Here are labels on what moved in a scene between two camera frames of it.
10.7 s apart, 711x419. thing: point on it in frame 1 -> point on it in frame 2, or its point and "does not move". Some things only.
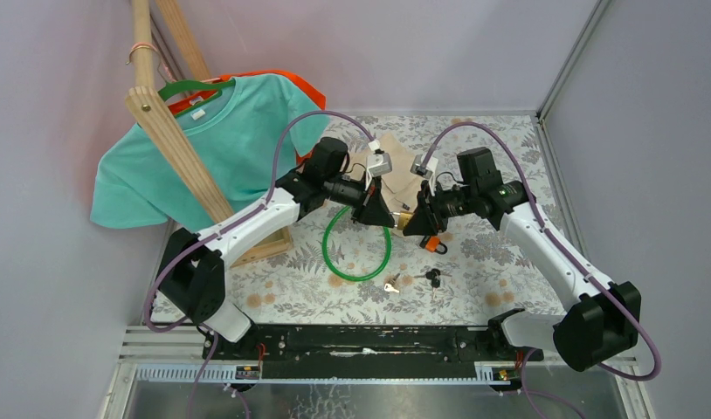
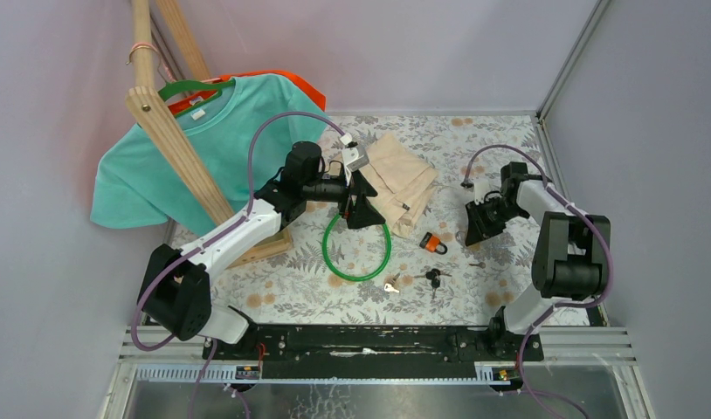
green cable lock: [325, 255] does not move
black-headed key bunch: [434, 276] does not move
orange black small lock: [431, 244] does not move
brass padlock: [401, 218] -> [461, 236]
